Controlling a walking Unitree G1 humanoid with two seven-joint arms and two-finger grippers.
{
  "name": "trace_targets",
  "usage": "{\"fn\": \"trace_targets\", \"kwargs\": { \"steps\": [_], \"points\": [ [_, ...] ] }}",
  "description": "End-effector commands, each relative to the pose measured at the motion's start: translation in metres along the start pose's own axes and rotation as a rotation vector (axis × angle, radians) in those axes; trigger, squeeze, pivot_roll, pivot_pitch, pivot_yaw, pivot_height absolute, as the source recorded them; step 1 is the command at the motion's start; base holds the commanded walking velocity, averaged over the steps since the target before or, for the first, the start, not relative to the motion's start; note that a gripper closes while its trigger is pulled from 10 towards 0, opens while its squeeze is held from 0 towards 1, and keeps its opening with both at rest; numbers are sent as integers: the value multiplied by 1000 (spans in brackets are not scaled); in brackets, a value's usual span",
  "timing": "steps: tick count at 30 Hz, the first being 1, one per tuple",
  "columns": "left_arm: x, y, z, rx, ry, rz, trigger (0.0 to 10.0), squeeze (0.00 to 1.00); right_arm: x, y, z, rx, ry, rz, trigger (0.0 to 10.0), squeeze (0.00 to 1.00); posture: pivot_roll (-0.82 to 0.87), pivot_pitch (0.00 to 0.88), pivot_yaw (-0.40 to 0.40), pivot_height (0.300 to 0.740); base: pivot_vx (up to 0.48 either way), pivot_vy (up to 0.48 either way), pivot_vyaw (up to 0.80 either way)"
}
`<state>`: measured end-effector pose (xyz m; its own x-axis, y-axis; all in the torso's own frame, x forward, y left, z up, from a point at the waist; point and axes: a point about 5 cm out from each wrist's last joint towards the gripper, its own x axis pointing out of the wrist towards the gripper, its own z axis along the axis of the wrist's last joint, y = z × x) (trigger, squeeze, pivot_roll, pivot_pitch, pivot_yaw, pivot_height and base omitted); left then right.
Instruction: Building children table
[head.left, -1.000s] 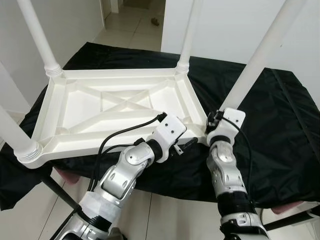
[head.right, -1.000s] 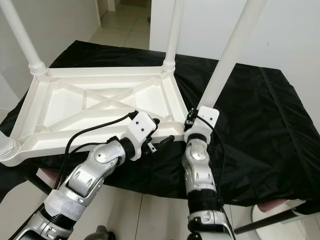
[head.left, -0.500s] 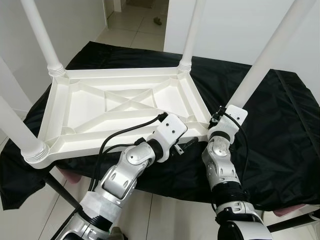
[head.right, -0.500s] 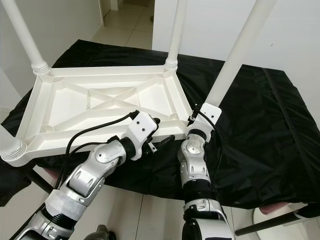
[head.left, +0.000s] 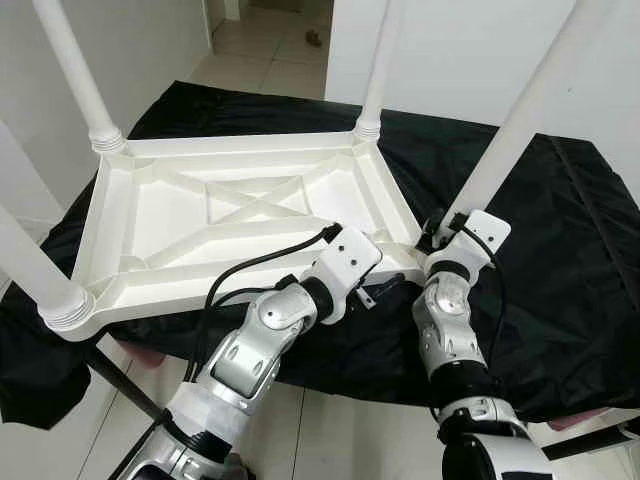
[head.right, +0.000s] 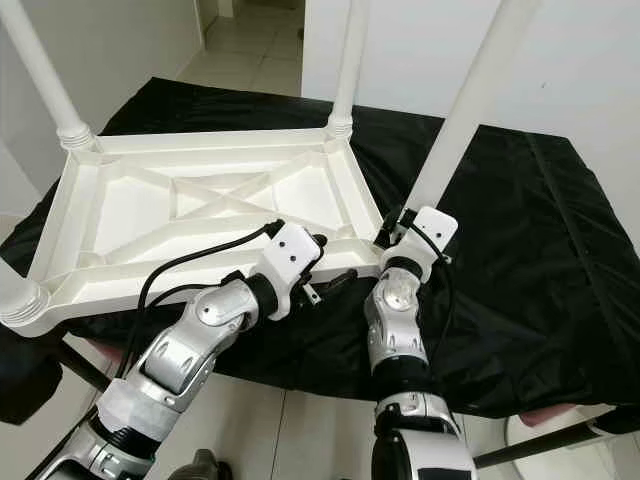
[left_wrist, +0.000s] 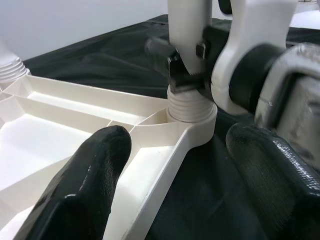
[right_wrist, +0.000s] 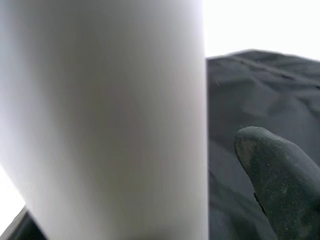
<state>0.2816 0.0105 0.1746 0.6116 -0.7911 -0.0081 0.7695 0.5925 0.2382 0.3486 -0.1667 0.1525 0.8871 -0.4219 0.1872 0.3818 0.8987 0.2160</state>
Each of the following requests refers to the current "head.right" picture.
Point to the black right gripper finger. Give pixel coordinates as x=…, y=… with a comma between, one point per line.
x=381, y=231

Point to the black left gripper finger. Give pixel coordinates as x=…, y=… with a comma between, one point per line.
x=320, y=242
x=336, y=281

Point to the white tapered plastic table leg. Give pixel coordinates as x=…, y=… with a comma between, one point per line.
x=45, y=70
x=350, y=60
x=15, y=295
x=470, y=110

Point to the white plastic table top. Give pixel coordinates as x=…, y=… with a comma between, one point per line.
x=140, y=210

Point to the black table cloth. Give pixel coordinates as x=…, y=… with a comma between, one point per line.
x=560, y=280

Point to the silver robot left leg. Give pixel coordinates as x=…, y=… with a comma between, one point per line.
x=208, y=468

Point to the white round floor base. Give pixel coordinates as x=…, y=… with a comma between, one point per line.
x=525, y=428

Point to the black metal table leg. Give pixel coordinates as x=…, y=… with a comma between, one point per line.
x=85, y=365

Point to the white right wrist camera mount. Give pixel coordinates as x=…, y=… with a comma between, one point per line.
x=430, y=230

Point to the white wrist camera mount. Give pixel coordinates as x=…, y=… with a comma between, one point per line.
x=290, y=255
x=430, y=230

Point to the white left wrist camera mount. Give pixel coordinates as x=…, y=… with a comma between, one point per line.
x=290, y=255

